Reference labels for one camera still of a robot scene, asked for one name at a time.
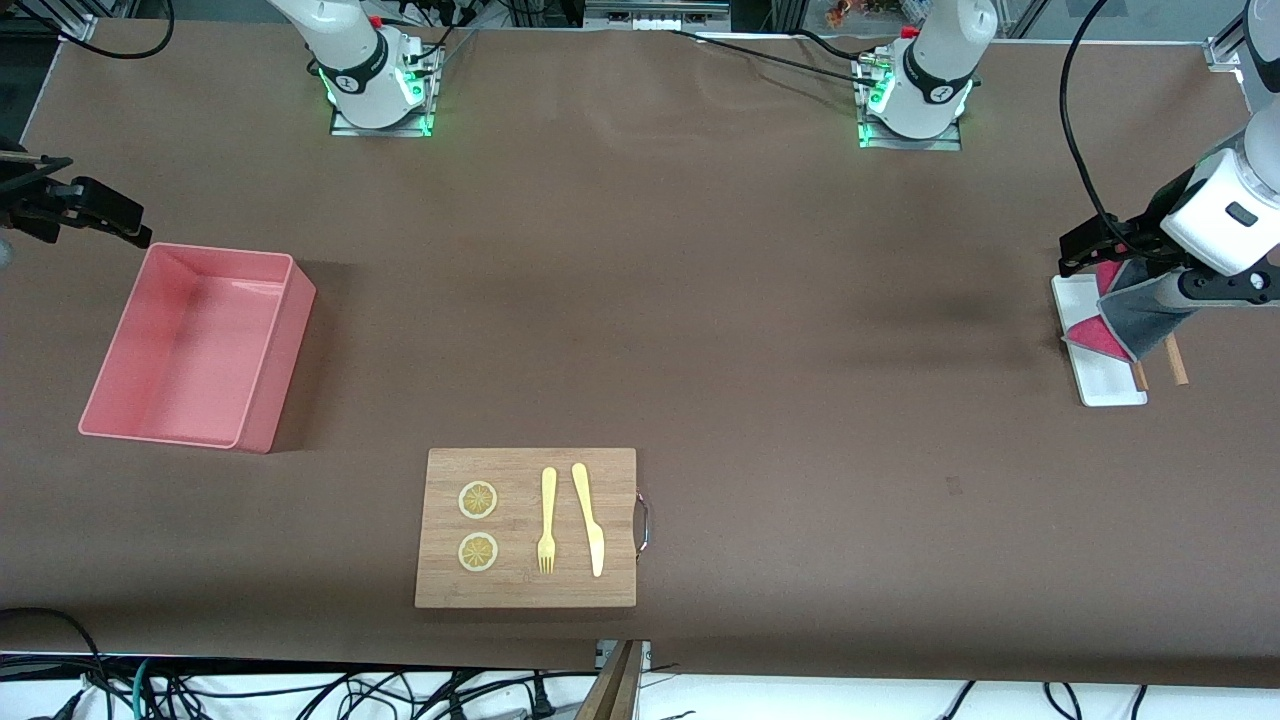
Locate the brown wooden chopstick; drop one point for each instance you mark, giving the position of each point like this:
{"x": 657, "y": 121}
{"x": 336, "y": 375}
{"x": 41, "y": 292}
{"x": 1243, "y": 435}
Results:
{"x": 1177, "y": 362}
{"x": 1140, "y": 377}

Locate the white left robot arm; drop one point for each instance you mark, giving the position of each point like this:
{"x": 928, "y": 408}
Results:
{"x": 935, "y": 70}

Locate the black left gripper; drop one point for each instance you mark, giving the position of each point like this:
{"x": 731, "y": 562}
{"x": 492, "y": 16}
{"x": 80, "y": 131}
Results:
{"x": 1137, "y": 233}

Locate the aluminium frame corner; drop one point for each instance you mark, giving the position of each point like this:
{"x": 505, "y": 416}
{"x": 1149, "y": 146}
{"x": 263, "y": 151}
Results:
{"x": 1225, "y": 50}
{"x": 78, "y": 27}

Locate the grey metal equipment box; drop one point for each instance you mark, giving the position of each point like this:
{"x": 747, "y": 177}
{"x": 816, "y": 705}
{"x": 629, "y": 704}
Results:
{"x": 655, "y": 12}

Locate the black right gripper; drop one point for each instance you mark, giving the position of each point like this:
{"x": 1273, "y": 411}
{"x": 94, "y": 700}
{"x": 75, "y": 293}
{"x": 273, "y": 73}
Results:
{"x": 30, "y": 203}

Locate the grey and red cloth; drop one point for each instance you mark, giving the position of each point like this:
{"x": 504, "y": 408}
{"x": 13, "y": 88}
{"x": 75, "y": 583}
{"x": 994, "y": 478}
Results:
{"x": 1150, "y": 315}

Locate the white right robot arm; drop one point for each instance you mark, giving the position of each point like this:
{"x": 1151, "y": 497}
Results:
{"x": 360, "y": 60}

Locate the pink plastic bin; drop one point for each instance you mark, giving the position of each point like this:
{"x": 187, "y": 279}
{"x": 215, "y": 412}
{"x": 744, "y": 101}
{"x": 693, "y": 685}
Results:
{"x": 190, "y": 350}

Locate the yellow lemon slice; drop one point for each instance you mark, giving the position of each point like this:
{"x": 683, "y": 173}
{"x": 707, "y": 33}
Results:
{"x": 478, "y": 552}
{"x": 478, "y": 500}

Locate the wooden cutting board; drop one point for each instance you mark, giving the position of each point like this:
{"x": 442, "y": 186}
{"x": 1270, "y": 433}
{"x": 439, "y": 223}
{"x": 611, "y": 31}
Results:
{"x": 520, "y": 590}

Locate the yellow plastic knife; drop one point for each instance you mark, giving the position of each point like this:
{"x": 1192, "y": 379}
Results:
{"x": 590, "y": 520}

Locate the white rectangular tray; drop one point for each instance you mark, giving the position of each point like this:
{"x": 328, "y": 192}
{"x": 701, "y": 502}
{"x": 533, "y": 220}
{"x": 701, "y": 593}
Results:
{"x": 1105, "y": 385}

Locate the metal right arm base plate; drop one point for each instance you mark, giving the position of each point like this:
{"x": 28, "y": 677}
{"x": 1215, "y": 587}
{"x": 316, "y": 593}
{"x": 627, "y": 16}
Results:
{"x": 382, "y": 128}

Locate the yellow plastic fork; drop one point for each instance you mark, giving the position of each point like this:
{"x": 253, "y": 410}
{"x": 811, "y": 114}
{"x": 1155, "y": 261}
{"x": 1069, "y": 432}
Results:
{"x": 548, "y": 500}

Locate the wooden plank under table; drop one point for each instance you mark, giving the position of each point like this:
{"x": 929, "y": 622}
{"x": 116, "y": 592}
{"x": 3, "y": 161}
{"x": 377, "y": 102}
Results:
{"x": 612, "y": 690}

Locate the orange colourful object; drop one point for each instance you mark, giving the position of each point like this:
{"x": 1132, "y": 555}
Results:
{"x": 845, "y": 14}

